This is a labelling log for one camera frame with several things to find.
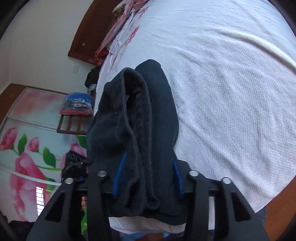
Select floral wardrobe door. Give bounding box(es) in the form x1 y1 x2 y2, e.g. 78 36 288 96
1 84 86 222

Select red checkered quilt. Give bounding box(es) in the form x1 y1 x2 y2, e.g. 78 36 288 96
94 0 147 66

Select dark navy pants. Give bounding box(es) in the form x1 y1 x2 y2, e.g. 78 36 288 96
86 59 187 225

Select plastic bag of clothes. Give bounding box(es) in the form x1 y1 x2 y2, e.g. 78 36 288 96
60 92 94 115

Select black clothes pile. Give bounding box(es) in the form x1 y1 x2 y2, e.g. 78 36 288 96
84 66 101 94

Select white wall switch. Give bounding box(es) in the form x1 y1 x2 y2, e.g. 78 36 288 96
73 65 80 74

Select dark wooden headboard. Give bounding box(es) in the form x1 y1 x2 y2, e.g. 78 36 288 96
68 0 121 65

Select white floral bed sheet mattress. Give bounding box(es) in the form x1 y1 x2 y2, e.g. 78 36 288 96
93 0 296 235

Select wooden chair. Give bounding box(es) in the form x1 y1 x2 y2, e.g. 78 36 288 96
56 115 93 136

